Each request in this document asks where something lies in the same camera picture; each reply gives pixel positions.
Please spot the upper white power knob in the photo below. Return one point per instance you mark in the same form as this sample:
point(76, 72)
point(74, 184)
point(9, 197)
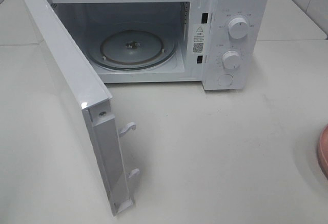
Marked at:
point(238, 27)

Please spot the pink round plate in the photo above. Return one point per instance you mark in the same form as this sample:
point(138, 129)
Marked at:
point(322, 150)

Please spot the white microwave door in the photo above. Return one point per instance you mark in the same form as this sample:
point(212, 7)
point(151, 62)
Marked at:
point(86, 99)

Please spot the white microwave oven body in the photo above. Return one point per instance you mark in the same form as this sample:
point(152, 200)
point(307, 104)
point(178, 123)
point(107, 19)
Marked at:
point(201, 24)

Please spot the round white door button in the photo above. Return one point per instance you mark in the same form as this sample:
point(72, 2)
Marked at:
point(225, 80)

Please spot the white timer knob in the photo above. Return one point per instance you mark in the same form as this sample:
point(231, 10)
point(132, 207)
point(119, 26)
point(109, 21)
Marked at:
point(231, 60)

